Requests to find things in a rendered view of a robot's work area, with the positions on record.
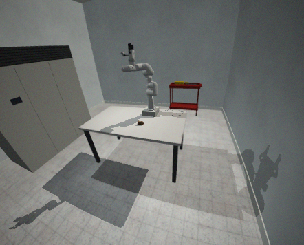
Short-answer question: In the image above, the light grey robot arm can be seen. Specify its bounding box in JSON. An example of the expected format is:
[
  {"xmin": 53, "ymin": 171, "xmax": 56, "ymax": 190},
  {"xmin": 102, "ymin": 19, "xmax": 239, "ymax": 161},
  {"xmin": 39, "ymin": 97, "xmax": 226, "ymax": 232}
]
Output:
[{"xmin": 121, "ymin": 59, "xmax": 158, "ymax": 111}]

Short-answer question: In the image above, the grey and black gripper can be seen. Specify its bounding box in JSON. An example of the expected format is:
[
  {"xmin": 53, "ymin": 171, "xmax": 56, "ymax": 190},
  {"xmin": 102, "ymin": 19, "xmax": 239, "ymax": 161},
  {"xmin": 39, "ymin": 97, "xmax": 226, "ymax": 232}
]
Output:
[{"xmin": 128, "ymin": 43, "xmax": 135, "ymax": 59}]

